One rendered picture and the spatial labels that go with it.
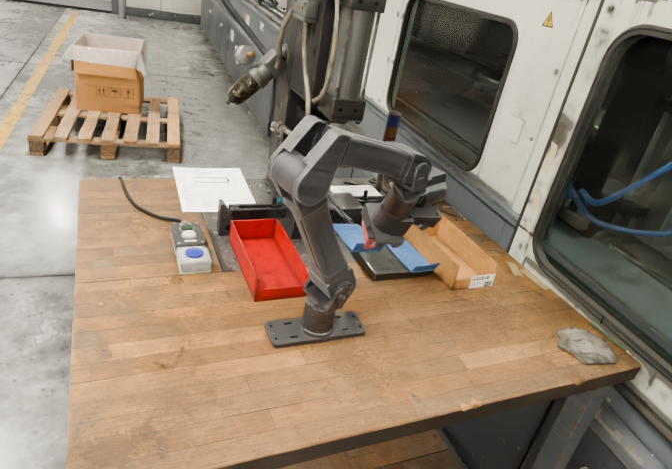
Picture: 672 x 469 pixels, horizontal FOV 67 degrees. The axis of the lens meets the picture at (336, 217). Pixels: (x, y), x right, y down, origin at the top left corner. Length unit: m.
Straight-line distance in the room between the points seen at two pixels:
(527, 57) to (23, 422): 2.02
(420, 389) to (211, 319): 0.42
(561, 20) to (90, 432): 1.46
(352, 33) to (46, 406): 1.65
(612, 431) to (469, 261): 0.51
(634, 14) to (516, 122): 0.47
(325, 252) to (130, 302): 0.42
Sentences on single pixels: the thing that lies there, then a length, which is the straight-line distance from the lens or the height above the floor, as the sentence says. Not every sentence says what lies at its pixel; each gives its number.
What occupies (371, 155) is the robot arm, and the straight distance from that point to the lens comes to 0.86.
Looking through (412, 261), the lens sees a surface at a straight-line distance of 1.31.
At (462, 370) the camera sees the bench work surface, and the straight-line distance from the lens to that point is 1.07.
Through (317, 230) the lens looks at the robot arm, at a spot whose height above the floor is 1.16.
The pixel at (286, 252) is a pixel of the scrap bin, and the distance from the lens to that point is 1.24.
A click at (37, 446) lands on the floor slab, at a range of 2.07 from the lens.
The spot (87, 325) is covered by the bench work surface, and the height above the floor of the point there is 0.90.
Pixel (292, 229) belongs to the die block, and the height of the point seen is 0.93.
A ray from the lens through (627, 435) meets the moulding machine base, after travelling 1.46.
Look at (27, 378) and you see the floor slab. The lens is 2.29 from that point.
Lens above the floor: 1.57
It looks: 27 degrees down
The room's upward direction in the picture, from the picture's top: 11 degrees clockwise
